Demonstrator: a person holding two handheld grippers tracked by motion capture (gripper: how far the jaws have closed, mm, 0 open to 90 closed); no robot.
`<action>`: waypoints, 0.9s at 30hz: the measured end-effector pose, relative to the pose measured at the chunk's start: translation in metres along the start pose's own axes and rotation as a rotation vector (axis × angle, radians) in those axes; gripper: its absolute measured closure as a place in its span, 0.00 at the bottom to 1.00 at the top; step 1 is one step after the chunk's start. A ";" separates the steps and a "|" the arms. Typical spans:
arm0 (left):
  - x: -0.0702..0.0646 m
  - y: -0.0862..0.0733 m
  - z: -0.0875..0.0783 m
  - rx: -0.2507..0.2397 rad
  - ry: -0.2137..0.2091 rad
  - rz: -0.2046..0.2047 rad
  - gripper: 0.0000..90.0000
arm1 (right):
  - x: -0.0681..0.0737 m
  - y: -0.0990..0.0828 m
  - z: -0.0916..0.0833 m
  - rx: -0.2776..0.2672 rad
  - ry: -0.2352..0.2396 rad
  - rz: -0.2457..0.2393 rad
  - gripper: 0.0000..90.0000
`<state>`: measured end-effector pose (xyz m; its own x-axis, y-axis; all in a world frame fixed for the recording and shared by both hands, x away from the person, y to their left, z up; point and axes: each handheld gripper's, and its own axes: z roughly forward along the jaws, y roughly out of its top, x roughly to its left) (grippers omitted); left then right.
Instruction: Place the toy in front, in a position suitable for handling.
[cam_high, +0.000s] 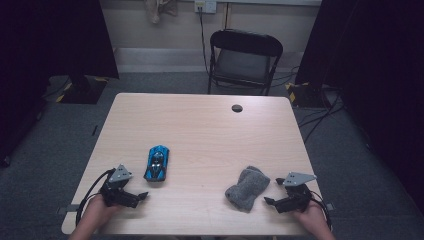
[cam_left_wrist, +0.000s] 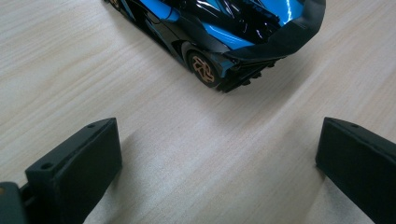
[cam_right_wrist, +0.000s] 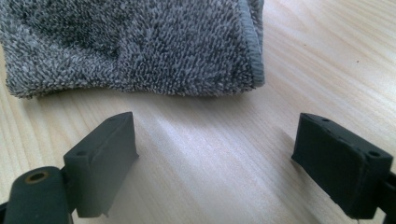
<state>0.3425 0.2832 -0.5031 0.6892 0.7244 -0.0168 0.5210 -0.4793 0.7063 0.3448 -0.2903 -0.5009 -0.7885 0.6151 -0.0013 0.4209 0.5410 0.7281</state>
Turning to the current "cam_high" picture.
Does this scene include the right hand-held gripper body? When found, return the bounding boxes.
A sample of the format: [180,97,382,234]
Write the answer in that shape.
[274,171,318,214]

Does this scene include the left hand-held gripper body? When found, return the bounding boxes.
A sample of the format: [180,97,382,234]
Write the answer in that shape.
[99,163,141,209]

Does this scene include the grey fluffy towel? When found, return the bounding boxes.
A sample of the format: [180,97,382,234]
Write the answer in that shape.
[224,165,271,213]

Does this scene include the blue toy car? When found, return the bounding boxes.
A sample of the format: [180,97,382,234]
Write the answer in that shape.
[143,144,170,183]

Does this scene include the person's right hand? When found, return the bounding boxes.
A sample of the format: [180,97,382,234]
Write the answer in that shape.
[293,199,330,233]

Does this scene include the person's left hand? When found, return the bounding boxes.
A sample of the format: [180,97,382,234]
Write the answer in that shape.
[80,194,121,232]

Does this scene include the black stand base yellow tape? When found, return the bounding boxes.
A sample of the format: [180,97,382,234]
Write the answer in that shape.
[285,81,332,110]
[55,75,110,105]

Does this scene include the black folding chair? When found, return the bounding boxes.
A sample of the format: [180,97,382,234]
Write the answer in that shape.
[207,28,284,97]

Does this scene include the black curtain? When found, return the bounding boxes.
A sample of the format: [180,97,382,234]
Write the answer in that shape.
[294,0,424,214]
[0,0,120,168]

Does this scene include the beige hanging cloth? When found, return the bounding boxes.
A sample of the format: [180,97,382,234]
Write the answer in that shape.
[143,0,179,25]

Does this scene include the left hand-held gripper black cable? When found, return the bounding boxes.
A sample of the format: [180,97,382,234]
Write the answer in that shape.
[75,168,116,228]

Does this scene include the hand-held gripper black cable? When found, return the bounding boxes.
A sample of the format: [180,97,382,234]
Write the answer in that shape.
[75,168,116,228]
[309,190,333,231]

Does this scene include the right hand-held gripper black cable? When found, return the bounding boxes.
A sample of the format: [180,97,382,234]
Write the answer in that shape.
[309,190,333,231]

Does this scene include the black floor cables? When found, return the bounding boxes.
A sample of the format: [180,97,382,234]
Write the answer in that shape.
[271,65,346,145]

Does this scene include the grey wall skirting duct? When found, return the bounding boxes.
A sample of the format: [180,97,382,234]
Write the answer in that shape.
[113,47,304,74]

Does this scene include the black power cable at wall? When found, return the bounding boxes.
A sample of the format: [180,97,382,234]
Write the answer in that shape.
[198,6,212,77]

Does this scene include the thin vertical wall conduit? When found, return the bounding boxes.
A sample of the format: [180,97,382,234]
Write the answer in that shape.
[224,2,232,30]

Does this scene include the white wall socket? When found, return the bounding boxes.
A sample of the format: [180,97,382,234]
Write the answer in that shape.
[194,0,218,14]

